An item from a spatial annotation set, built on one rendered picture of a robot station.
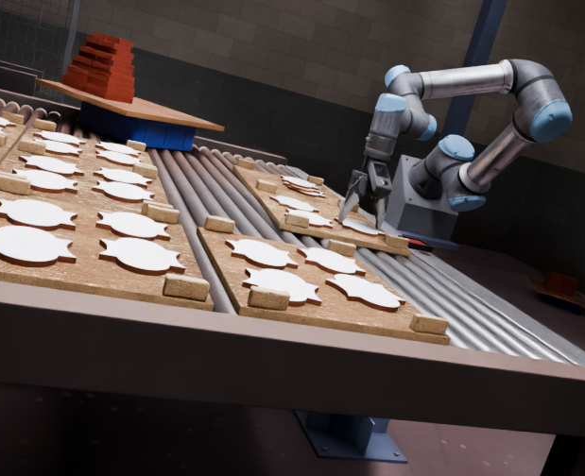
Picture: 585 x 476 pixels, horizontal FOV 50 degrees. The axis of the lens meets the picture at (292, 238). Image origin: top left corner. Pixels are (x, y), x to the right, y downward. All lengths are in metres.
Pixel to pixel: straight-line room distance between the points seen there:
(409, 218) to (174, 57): 4.70
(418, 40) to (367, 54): 0.62
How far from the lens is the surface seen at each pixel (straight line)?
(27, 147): 1.63
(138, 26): 6.66
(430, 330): 1.02
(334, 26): 7.09
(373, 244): 1.58
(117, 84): 2.40
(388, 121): 1.68
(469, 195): 2.15
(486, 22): 6.51
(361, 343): 0.84
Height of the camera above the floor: 1.23
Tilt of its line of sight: 12 degrees down
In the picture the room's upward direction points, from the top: 16 degrees clockwise
